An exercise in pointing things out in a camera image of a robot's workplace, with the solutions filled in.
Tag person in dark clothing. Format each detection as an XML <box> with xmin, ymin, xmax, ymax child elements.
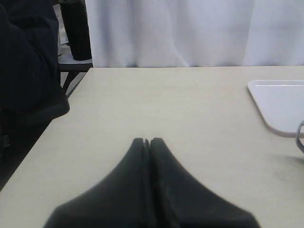
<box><xmin>0</xmin><ymin>0</ymin><xmax>58</xmax><ymax>186</ymax></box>

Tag black cylinder on side table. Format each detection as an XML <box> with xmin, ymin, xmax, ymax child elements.
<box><xmin>59</xmin><ymin>0</ymin><xmax>92</xmax><ymax>61</ymax></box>

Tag white plastic tray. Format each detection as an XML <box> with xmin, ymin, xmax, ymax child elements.
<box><xmin>247</xmin><ymin>80</ymin><xmax>304</xmax><ymax>138</ymax></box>

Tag steel mug with pellets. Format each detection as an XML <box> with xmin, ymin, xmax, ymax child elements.
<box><xmin>295</xmin><ymin>121</ymin><xmax>304</xmax><ymax>153</ymax></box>

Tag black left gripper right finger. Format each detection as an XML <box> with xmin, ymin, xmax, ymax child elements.
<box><xmin>150</xmin><ymin>138</ymin><xmax>260</xmax><ymax>228</ymax></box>

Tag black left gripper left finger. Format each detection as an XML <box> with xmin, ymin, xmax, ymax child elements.
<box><xmin>44</xmin><ymin>138</ymin><xmax>152</xmax><ymax>228</ymax></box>

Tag white curtain backdrop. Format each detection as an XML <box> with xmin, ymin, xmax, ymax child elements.
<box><xmin>86</xmin><ymin>0</ymin><xmax>304</xmax><ymax>67</ymax></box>

